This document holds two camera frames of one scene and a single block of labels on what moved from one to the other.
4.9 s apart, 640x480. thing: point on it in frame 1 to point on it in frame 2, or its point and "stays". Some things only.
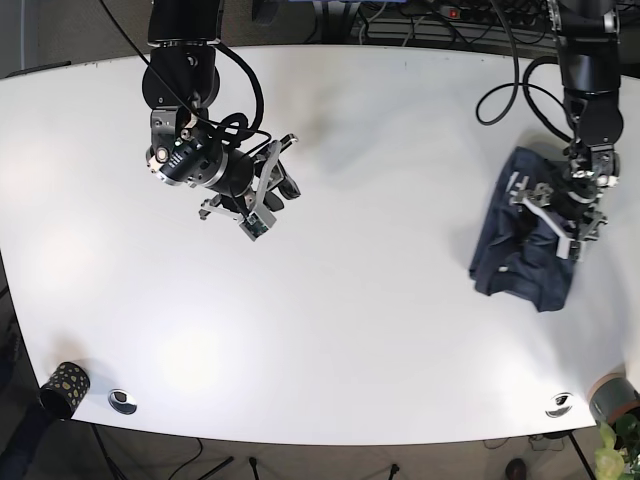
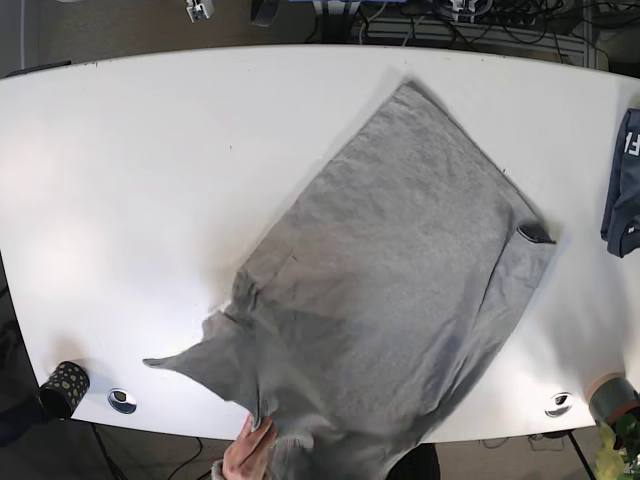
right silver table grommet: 559,404 stays
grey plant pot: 612,396 stays
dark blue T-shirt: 514,256 to 620,225
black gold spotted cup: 65,389 stays
